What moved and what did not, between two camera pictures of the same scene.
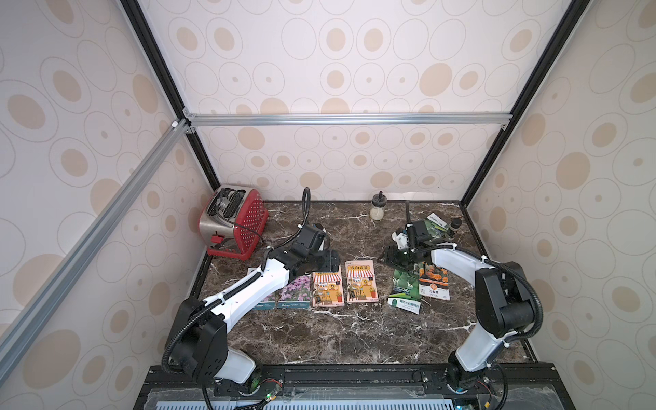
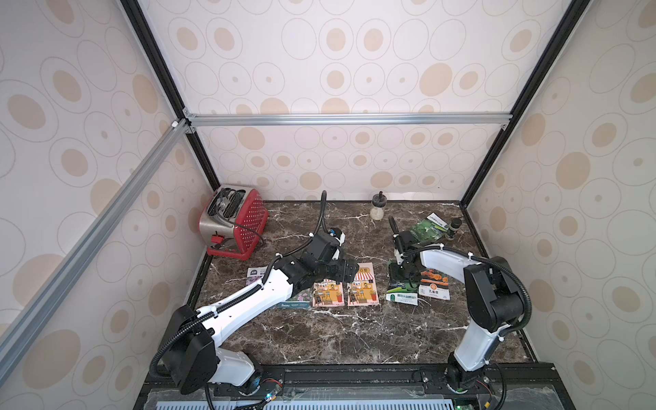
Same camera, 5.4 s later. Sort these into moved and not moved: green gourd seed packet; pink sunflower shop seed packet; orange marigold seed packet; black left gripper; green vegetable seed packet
Moved: green gourd seed packet; black left gripper
Not moved: green vegetable seed packet; pink sunflower shop seed packet; orange marigold seed packet
